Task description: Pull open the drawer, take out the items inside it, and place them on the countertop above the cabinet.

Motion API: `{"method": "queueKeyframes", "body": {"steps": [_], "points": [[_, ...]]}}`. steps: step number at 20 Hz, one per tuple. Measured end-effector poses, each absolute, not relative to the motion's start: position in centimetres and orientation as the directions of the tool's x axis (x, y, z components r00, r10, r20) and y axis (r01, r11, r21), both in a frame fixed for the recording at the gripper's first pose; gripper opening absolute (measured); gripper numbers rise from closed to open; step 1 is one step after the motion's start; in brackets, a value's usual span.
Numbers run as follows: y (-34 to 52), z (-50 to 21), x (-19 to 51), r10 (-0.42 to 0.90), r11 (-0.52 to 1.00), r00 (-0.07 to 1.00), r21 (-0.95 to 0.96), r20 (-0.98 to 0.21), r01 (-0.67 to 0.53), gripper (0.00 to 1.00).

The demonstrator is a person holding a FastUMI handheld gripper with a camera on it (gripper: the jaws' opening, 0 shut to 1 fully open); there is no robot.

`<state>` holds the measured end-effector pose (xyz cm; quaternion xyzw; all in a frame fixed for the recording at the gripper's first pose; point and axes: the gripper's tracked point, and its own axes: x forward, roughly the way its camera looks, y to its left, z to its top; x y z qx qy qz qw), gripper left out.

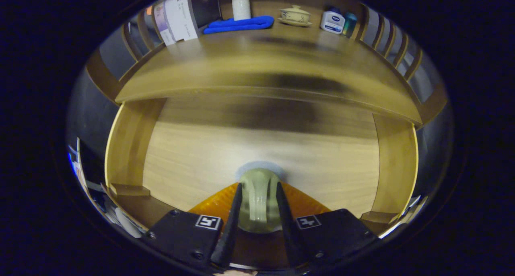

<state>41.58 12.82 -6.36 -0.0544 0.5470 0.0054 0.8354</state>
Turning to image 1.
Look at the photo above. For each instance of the white lotion bottle blue cap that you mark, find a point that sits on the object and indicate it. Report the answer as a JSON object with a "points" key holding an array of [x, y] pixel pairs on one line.
{"points": [[332, 22]]}

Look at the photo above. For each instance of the wooden drawer with black knob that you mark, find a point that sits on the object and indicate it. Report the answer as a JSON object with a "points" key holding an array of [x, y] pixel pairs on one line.
{"points": [[201, 155]]}

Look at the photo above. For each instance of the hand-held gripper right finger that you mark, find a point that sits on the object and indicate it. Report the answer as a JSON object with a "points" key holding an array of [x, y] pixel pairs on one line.
{"points": [[286, 231]]}

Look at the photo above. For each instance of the thick white book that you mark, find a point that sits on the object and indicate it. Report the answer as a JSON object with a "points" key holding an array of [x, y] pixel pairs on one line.
{"points": [[181, 18]]}

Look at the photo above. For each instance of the beige lidded teacup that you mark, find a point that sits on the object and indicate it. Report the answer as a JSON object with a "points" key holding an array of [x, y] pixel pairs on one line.
{"points": [[295, 15]]}

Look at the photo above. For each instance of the thin purple book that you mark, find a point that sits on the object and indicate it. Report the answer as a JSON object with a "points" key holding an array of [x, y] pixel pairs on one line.
{"points": [[161, 22]]}

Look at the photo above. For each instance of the white pump bottle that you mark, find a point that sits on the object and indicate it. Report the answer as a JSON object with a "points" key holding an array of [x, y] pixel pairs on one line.
{"points": [[241, 6]]}

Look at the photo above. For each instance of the brown wooden cabinet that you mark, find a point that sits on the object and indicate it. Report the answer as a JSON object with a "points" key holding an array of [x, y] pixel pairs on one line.
{"points": [[100, 77]]}

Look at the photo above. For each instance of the wooden countertop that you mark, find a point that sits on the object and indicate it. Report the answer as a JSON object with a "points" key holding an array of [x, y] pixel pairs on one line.
{"points": [[261, 62]]}

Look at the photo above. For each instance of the teal bottle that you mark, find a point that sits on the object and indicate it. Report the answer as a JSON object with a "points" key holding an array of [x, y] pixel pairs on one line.
{"points": [[349, 24]]}

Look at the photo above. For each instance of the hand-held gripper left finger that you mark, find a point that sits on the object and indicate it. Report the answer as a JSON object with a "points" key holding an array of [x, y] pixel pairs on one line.
{"points": [[233, 231]]}

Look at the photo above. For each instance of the folded blue cloth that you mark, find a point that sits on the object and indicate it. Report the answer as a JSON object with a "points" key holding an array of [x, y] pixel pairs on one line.
{"points": [[241, 24]]}

